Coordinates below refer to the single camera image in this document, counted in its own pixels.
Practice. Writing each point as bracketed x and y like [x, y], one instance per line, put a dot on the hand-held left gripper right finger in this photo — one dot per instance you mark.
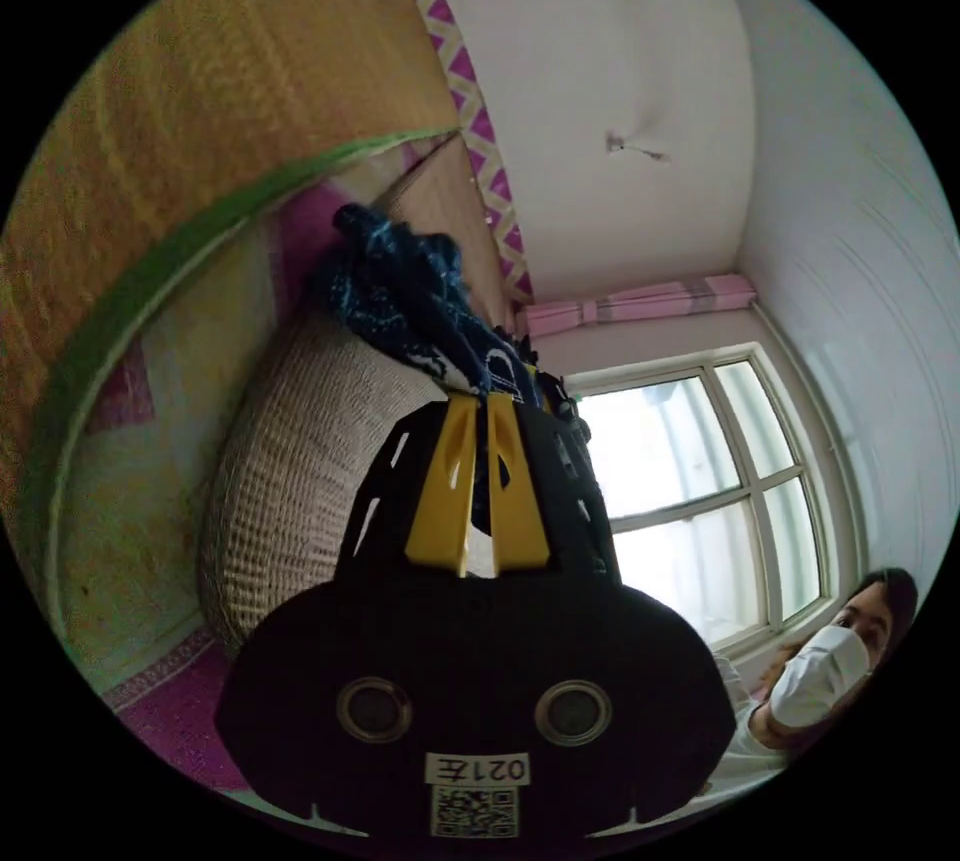
[517, 531]

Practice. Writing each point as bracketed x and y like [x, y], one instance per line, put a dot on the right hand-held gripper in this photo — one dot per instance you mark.
[564, 402]

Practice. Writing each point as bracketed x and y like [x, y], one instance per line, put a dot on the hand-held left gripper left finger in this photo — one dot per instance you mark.
[436, 493]

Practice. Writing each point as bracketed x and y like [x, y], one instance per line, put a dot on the blue plaid long sleeve shirt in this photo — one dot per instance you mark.
[405, 291]

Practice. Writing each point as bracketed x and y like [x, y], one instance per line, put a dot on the pink rolled curtain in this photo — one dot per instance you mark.
[637, 302]

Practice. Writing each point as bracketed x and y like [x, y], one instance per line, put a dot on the white framed window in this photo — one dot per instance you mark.
[675, 471]

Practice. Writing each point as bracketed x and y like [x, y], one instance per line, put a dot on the beige woven pillow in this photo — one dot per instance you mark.
[300, 471]

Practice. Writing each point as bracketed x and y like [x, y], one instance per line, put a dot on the person's body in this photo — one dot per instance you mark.
[817, 673]

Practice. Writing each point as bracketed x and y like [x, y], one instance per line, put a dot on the bed with woven mat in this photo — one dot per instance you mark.
[187, 126]

